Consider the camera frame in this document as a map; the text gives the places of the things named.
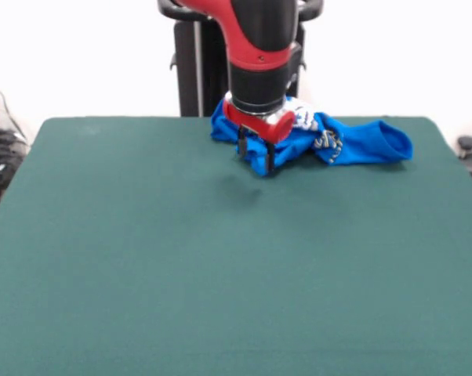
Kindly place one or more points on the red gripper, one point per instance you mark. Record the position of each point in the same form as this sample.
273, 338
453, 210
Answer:
275, 127

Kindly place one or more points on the blue printed T-shirt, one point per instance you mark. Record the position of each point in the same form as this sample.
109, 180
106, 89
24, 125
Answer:
357, 145

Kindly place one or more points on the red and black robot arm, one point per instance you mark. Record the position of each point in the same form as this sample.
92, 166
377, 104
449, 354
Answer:
259, 51

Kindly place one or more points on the dark green table cloth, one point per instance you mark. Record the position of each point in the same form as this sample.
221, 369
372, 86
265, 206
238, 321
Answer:
220, 274

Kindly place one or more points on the black office chair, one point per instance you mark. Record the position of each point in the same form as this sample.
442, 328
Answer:
468, 143

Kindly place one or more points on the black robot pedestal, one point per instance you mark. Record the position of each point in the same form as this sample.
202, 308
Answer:
189, 70

